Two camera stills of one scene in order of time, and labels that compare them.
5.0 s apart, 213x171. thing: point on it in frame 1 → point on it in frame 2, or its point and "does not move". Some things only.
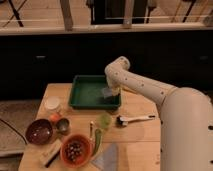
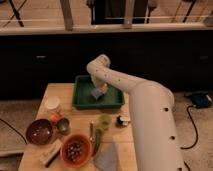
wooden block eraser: x=48 y=156 does not move
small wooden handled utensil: x=91 y=131 does not move
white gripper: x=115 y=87 → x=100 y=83
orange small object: x=54 y=117 does not move
